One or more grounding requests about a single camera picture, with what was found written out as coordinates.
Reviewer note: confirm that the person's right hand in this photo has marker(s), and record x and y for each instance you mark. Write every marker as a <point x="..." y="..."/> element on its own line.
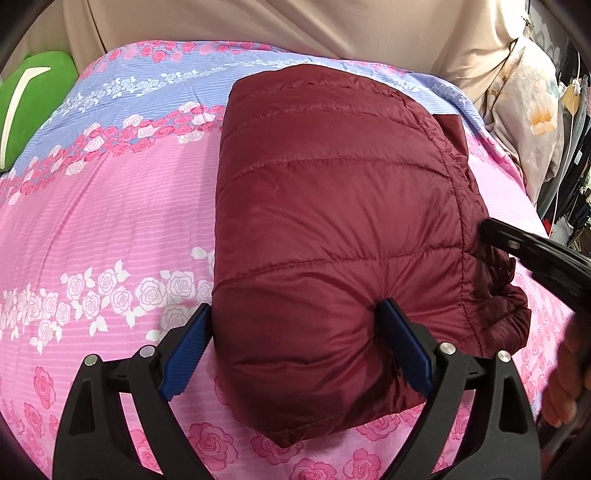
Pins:
<point x="565" y="369"/>

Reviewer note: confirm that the green pillow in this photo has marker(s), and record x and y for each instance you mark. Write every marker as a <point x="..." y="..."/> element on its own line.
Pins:
<point x="32" y="101"/>

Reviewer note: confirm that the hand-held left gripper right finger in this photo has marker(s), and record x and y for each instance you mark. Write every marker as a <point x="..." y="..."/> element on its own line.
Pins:
<point x="408" y="346"/>

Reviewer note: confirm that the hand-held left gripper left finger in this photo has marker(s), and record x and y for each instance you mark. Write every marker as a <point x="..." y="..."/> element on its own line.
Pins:
<point x="184" y="350"/>

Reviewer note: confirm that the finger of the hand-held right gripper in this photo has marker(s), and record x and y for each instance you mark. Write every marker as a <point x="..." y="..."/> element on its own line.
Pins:
<point x="508" y="240"/>

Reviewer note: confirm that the beige cloth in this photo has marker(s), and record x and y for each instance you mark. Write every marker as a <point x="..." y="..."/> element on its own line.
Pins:
<point x="300" y="27"/>

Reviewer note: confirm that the floral pink blue blanket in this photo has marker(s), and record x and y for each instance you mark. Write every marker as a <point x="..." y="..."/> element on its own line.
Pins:
<point x="115" y="207"/>

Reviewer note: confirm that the maroon quilted jacket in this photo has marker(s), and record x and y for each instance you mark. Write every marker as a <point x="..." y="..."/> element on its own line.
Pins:
<point x="346" y="240"/>

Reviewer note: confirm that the beige floral pillow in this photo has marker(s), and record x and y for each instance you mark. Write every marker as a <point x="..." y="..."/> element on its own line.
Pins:
<point x="521" y="115"/>

